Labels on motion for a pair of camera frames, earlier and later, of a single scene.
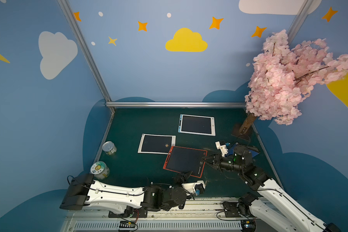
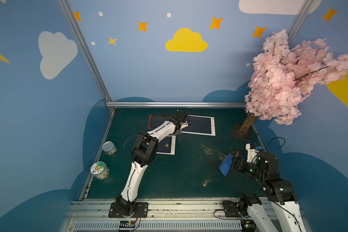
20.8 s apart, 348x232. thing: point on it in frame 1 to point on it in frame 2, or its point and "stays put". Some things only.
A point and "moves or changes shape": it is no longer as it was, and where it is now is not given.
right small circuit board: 248,225 stays put
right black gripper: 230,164 to 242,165
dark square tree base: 248,136 stays put
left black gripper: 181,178 to 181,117
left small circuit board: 126,225 stays put
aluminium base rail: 200,214 stays put
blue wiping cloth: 230,147 moves or changes shape
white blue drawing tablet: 196,124 stays put
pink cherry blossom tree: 282,74 stays put
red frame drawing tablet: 184,160 to 155,121
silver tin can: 109,147 stays put
